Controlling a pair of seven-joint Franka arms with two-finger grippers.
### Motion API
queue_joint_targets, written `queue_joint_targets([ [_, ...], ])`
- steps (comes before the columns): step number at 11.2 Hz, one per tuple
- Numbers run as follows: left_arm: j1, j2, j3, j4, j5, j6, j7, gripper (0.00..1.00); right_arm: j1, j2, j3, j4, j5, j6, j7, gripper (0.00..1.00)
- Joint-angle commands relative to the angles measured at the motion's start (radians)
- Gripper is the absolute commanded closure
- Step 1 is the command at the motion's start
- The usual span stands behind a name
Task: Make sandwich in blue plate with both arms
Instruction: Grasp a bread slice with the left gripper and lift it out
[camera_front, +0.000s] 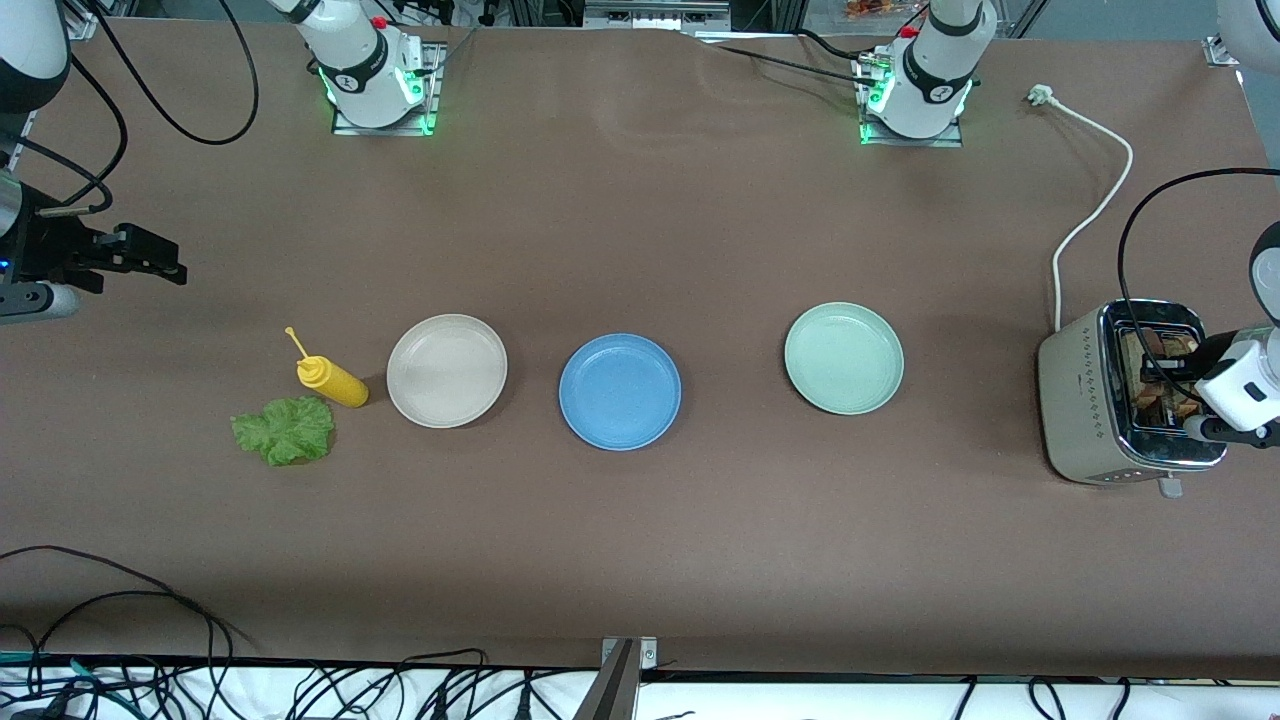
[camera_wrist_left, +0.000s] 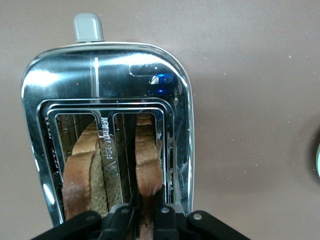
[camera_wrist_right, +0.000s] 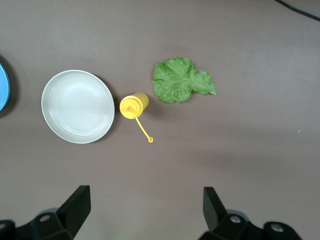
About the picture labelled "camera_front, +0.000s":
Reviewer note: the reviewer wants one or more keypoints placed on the dark metal bar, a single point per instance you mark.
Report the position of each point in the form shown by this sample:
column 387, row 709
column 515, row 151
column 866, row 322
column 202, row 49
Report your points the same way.
column 610, row 690

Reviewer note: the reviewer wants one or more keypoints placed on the orange snack packet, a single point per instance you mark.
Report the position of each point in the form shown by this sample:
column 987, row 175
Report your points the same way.
column 870, row 8

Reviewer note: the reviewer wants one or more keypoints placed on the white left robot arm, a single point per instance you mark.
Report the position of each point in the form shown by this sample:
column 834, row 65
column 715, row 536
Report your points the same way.
column 935, row 75

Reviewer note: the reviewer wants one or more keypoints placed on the green lettuce leaf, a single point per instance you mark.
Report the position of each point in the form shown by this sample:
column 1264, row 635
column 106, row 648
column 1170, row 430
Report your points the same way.
column 285, row 430

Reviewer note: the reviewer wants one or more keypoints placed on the blue round plate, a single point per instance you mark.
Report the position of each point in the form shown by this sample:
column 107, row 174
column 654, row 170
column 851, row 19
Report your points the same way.
column 620, row 392

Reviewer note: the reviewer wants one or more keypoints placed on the aluminium frame profile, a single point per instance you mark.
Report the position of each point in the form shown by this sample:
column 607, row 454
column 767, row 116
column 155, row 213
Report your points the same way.
column 1222, row 52
column 80, row 22

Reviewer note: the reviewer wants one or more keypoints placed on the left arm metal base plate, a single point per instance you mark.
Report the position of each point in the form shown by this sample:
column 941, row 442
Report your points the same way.
column 900, row 141

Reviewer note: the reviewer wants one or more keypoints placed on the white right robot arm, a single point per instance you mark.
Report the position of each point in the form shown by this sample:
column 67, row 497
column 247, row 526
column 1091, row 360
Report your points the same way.
column 355, row 60

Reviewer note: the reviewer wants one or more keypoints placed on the brown bread slice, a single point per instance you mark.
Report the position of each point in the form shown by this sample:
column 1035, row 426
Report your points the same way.
column 1133, row 370
column 1185, row 408

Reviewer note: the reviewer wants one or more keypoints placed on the beige round plate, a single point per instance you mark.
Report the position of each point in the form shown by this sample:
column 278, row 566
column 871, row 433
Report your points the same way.
column 447, row 372

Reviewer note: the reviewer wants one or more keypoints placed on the beige chrome toaster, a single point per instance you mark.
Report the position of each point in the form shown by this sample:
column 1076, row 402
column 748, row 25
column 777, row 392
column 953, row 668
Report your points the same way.
column 1075, row 410

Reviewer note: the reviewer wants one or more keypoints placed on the mint green round plate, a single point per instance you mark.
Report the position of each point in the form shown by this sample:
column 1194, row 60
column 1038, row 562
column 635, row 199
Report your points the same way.
column 845, row 358

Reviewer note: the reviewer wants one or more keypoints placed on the silver metal table bracket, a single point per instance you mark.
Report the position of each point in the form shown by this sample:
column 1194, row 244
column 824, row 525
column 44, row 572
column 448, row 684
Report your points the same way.
column 648, row 652

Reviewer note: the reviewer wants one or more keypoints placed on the yellow mustard squeeze bottle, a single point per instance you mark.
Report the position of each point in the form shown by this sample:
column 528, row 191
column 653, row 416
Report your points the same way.
column 340, row 385

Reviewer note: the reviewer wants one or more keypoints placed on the silver metal box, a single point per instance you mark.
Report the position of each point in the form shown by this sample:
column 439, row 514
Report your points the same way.
column 655, row 12

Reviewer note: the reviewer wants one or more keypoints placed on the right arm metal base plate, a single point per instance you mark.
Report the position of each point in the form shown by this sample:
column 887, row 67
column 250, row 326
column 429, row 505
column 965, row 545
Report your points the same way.
column 380, row 131

